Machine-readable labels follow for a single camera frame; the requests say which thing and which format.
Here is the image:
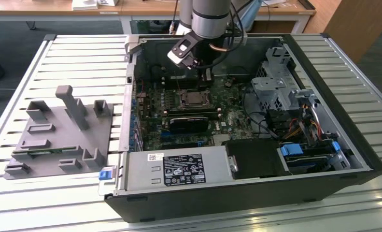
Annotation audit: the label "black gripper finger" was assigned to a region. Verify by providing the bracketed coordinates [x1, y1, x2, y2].
[199, 69, 215, 89]

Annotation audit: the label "silver CPU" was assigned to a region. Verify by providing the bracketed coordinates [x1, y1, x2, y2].
[184, 91, 211, 105]

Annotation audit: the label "metal socket cover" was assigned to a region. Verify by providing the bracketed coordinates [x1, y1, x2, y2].
[178, 88, 215, 109]

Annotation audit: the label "green RAM stick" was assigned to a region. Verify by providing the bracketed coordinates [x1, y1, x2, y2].
[14, 147, 65, 157]
[168, 113, 219, 119]

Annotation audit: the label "green motherboard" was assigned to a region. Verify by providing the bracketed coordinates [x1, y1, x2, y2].
[134, 76, 254, 151]

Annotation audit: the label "black graphics card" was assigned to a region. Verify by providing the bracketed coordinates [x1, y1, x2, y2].
[166, 115, 211, 135]

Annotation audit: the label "silver metal drive cage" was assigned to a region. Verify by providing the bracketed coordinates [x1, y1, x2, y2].
[251, 47, 320, 116]

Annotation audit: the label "silver chipset heatsink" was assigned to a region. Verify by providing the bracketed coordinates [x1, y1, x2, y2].
[212, 134, 232, 146]

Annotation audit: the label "white papers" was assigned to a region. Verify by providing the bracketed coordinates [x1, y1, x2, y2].
[262, 0, 303, 8]

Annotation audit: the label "black plastic shroud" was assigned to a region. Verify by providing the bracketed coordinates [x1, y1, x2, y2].
[224, 139, 292, 181]

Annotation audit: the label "silver metal latch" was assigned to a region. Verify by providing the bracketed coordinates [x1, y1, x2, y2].
[228, 155, 242, 173]

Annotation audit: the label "blue disk carrier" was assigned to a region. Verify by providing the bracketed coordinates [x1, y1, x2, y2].
[280, 141, 343, 170]

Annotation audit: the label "silver power supply unit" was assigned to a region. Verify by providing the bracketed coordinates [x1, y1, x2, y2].
[115, 145, 235, 197]

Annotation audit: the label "wooden cabinet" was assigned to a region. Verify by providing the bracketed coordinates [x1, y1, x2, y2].
[307, 0, 382, 63]

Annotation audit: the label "grey parts rack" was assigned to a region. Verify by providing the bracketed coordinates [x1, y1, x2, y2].
[3, 85, 115, 181]

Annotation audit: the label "black PC case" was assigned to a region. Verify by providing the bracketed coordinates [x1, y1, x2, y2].
[103, 33, 382, 223]

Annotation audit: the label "wooden office desk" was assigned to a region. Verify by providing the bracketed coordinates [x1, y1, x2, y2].
[0, 0, 318, 34]

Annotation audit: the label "black cable copper sleeve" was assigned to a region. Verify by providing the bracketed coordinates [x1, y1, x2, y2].
[196, 42, 240, 71]

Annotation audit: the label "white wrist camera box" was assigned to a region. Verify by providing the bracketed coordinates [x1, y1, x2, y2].
[167, 37, 202, 70]

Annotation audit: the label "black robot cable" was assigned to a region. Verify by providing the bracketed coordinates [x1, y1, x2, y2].
[230, 0, 254, 50]

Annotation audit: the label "black internal cable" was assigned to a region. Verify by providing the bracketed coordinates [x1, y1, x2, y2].
[244, 110, 284, 141]

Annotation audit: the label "silver case handle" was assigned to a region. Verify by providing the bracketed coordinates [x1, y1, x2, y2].
[123, 34, 144, 61]

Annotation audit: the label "coloured power wire bundle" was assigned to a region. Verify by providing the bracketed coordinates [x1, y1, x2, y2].
[283, 102, 326, 147]

